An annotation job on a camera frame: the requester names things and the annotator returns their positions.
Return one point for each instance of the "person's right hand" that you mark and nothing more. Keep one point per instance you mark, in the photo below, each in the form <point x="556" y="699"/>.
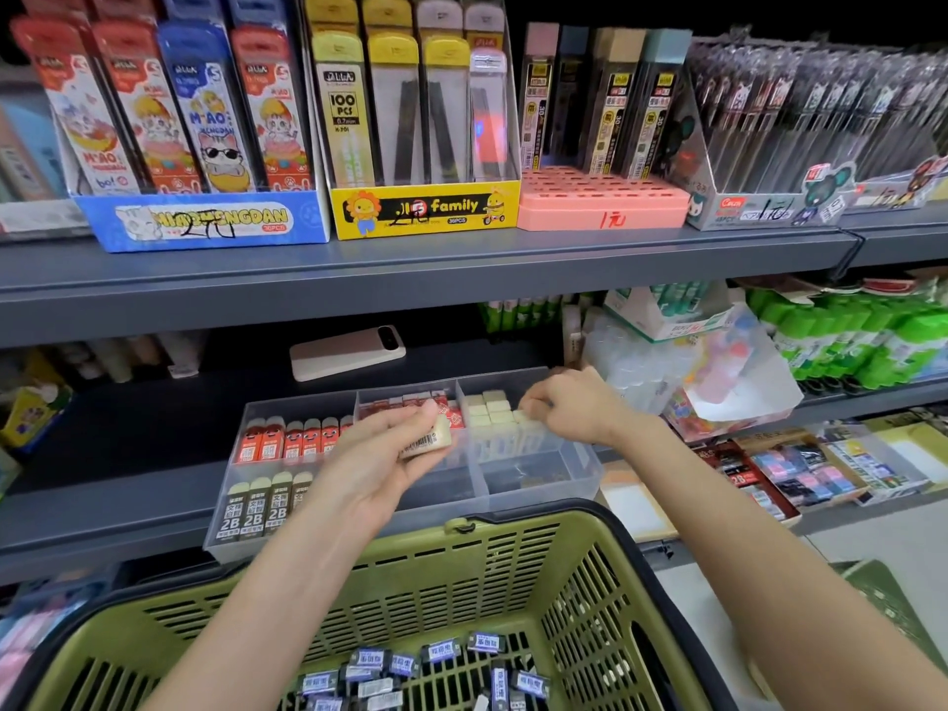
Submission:
<point x="585" y="407"/>

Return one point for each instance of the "person's left hand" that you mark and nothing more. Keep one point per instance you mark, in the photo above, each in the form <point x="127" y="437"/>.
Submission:
<point x="355" y="473"/>

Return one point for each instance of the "person's left thumb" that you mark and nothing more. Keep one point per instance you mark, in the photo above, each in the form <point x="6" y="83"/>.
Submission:
<point x="404" y="422"/>

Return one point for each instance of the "person's right fingers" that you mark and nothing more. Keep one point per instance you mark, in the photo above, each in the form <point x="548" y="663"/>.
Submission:
<point x="541" y="407"/>

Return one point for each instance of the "white eraser with barcode label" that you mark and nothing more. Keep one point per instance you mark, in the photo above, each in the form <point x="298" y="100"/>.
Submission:
<point x="428" y="440"/>

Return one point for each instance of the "person's right forearm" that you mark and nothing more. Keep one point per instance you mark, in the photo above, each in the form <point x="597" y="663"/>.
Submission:
<point x="740" y="555"/>

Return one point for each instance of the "person's left forearm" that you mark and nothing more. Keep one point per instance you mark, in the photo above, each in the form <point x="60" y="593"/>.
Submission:
<point x="259" y="614"/>

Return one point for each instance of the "group of small red erasers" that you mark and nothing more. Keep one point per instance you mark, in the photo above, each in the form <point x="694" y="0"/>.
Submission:
<point x="392" y="407"/>

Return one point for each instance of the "group of pale yellow erasers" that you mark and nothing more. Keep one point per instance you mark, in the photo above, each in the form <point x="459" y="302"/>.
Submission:
<point x="492" y="418"/>

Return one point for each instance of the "clear plastic compartment tray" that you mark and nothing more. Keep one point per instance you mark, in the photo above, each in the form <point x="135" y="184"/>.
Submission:
<point x="518" y="473"/>

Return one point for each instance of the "beige phone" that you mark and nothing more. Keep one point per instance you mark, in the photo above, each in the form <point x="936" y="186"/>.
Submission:
<point x="344" y="353"/>

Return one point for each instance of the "row of green pens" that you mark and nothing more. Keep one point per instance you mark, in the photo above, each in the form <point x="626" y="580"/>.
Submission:
<point x="533" y="314"/>

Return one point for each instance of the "row of red sleeve erasers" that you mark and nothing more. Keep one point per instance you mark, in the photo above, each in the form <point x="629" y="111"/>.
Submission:
<point x="292" y="440"/>

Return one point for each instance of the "dark sleeve eraser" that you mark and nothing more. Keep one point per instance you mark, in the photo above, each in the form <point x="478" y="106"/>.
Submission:
<point x="229" y="514"/>
<point x="299" y="490"/>
<point x="278" y="503"/>
<point x="254" y="509"/>

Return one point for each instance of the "white box of green tubes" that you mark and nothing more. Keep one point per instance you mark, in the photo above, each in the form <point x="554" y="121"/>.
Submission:
<point x="666" y="314"/>

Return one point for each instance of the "grey metal shelf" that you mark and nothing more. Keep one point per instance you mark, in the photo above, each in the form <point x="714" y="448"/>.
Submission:
<point x="903" y="236"/>
<point x="111" y="503"/>
<point x="444" y="270"/>

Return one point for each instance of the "green plastic shopping basket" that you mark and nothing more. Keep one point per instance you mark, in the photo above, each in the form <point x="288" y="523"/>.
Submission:
<point x="459" y="592"/>

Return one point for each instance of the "clear plastic bag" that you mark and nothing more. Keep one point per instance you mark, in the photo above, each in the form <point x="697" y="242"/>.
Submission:
<point x="740" y="384"/>

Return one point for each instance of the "pink plastic holder tray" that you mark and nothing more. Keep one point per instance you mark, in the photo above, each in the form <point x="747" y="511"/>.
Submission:
<point x="592" y="203"/>

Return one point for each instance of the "yellow cardboard display box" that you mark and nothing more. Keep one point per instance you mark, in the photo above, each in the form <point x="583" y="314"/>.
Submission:
<point x="429" y="210"/>

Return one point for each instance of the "box of pastel erasers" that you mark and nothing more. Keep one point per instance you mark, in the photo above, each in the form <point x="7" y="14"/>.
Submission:
<point x="785" y="477"/>

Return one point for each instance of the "pile of dark label erasers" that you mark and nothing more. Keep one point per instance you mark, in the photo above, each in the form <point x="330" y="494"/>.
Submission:
<point x="437" y="677"/>

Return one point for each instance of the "blue cardboard display box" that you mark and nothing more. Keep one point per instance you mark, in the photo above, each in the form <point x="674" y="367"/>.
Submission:
<point x="222" y="222"/>

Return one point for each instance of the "grey mouse print display box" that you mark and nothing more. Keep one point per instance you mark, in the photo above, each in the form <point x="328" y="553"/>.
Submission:
<point x="755" y="207"/>

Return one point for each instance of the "pink cap lead case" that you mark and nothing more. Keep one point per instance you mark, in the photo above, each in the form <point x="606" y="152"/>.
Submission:
<point x="537" y="96"/>

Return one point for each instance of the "tan cap lead case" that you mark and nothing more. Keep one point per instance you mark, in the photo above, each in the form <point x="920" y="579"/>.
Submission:
<point x="611" y="103"/>

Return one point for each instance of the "blue cap lead case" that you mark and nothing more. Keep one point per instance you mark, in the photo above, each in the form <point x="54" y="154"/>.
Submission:
<point x="569" y="96"/>

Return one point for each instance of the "teal cap lead case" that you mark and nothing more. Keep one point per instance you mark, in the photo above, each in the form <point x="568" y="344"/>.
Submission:
<point x="655" y="110"/>

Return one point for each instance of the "row of green glue sticks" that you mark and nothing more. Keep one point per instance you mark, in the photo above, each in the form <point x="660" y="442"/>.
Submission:
<point x="852" y="340"/>

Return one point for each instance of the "row of lead refill packets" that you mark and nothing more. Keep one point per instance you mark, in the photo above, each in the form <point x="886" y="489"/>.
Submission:
<point x="400" y="103"/>

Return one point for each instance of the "yellow cartoon box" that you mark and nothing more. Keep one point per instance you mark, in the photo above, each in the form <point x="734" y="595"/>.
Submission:
<point x="33" y="418"/>

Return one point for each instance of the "row of cat print packets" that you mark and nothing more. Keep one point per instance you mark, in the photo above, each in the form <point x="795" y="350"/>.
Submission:
<point x="170" y="103"/>

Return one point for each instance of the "row of clear packed pens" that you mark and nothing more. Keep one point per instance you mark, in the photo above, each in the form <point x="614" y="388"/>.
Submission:
<point x="800" y="103"/>

